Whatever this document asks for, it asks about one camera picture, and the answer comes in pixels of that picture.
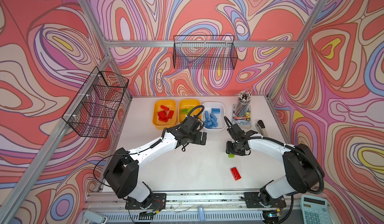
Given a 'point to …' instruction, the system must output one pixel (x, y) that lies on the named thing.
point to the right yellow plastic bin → (186, 106)
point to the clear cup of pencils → (242, 107)
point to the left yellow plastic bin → (170, 103)
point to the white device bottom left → (95, 216)
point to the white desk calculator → (315, 210)
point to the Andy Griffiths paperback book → (245, 121)
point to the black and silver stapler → (261, 128)
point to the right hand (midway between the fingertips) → (231, 154)
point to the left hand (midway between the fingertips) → (201, 136)
